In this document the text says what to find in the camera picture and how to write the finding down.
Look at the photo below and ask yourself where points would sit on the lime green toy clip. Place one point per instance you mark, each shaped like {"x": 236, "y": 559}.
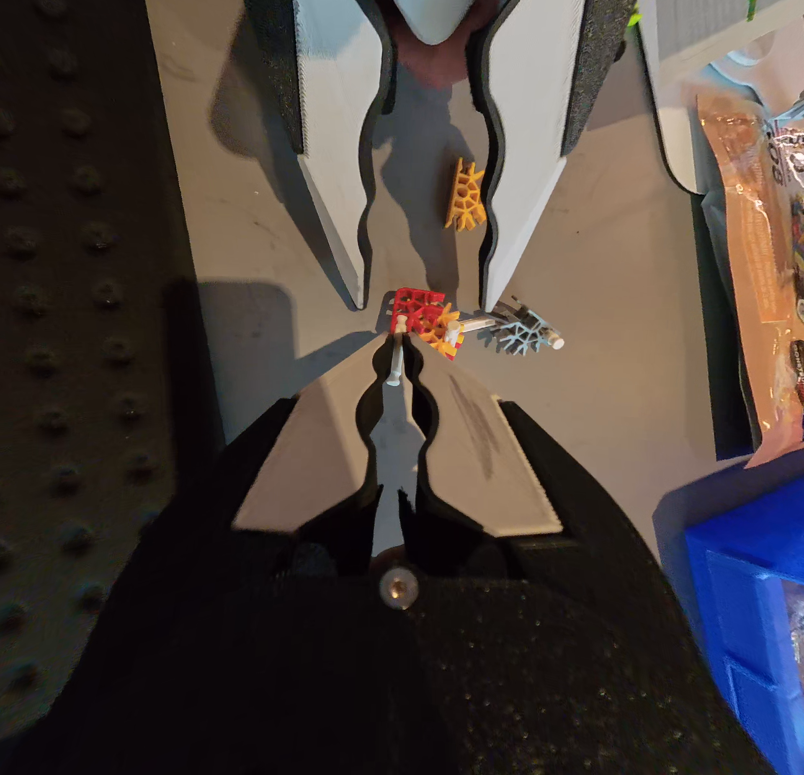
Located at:
{"x": 634, "y": 11}

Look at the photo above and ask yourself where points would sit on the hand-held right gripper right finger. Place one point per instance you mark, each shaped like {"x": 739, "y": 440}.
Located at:
{"x": 490, "y": 473}

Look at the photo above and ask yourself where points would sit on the orange toy package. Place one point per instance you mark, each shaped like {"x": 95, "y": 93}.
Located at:
{"x": 754, "y": 253}

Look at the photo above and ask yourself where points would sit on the black dimpled pad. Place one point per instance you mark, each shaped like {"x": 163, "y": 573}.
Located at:
{"x": 81, "y": 253}

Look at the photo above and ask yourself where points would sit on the grey toy connector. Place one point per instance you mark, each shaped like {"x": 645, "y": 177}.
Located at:
{"x": 518, "y": 335}

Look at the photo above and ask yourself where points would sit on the blue plastic bin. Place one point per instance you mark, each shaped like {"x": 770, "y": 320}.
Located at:
{"x": 741, "y": 599}

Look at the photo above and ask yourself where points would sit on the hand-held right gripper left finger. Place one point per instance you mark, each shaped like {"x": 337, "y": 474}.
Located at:
{"x": 301, "y": 467}

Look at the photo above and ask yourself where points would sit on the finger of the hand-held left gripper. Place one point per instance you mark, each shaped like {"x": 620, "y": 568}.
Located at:
{"x": 534, "y": 96}
{"x": 333, "y": 96}

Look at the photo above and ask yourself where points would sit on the yellow toy connector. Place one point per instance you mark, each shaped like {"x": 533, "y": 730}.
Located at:
{"x": 465, "y": 194}

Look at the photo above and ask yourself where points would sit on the white toy rod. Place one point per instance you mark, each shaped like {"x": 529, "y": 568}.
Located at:
{"x": 480, "y": 326}
{"x": 453, "y": 334}

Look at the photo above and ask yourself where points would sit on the person's left hand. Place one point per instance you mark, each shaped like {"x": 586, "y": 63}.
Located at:
{"x": 433, "y": 68}

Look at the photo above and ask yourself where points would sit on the red toy connector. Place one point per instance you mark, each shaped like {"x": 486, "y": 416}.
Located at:
{"x": 414, "y": 304}

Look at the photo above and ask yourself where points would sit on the white rounded board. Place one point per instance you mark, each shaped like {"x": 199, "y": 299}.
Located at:
{"x": 684, "y": 153}

